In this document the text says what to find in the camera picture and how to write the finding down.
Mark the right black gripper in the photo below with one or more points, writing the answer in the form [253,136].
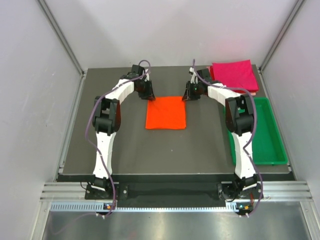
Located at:
[188,95]

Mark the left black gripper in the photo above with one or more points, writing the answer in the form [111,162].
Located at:
[148,95]

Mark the orange t shirt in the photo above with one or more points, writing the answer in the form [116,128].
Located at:
[166,113]

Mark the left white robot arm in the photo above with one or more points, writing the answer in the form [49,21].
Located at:
[106,121]

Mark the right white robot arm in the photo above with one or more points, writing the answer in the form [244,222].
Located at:
[240,120]

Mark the red folded t shirt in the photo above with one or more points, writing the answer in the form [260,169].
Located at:
[212,72]

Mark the magenta folded t shirt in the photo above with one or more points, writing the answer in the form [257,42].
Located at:
[237,74]

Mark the pink folded t shirt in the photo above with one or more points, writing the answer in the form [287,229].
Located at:
[252,93]

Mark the green plastic tray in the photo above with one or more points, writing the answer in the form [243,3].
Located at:
[267,144]

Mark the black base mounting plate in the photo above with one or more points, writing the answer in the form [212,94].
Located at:
[172,190]

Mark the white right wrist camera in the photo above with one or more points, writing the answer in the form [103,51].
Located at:
[194,77]

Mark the left aluminium frame post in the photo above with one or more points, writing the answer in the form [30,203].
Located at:
[60,35]

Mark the aluminium frame post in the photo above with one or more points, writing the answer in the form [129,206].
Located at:
[60,35]
[298,5]

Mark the grey slotted cable duct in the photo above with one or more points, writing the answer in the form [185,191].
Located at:
[104,207]

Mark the right aluminium frame post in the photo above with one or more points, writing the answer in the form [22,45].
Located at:
[298,5]

